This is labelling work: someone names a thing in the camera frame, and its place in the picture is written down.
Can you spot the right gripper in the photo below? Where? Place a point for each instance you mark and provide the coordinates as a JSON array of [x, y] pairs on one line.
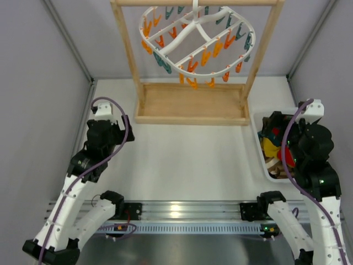
[[279, 121]]

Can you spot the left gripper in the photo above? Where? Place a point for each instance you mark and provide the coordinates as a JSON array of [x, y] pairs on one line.
[[109, 128]]

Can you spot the black sock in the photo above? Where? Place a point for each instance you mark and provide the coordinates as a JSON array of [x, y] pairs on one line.
[[273, 130]]

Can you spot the yellow sock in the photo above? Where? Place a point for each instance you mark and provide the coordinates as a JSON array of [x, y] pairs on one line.
[[269, 149]]

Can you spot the red sock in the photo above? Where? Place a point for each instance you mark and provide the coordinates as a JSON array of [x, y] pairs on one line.
[[288, 157]]

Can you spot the white oval clip hanger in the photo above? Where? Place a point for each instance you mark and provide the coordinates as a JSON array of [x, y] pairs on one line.
[[200, 42]]

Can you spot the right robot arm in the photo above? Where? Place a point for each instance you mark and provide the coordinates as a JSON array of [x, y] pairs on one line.
[[322, 197]]

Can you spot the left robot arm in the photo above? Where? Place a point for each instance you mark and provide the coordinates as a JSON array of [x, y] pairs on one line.
[[62, 238]]

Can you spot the wooden hanger stand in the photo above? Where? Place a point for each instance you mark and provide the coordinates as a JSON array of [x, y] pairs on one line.
[[202, 101]]

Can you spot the white plastic basket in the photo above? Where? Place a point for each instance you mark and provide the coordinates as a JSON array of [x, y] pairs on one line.
[[262, 165]]

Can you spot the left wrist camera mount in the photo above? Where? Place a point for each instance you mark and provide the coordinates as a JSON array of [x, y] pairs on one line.
[[103, 111]]

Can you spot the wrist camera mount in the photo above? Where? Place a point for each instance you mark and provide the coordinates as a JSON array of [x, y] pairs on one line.
[[313, 112], [103, 111]]

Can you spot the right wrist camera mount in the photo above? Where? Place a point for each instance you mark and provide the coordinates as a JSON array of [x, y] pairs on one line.
[[313, 112]]

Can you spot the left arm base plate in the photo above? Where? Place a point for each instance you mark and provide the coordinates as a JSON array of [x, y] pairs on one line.
[[131, 211]]

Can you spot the aluminium rail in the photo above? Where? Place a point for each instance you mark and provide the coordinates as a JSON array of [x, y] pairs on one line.
[[190, 210]]

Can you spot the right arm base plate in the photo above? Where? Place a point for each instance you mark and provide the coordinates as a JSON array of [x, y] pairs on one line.
[[253, 212]]

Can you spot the grey slotted cable duct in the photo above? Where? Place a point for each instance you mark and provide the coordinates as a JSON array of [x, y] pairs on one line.
[[193, 228]]

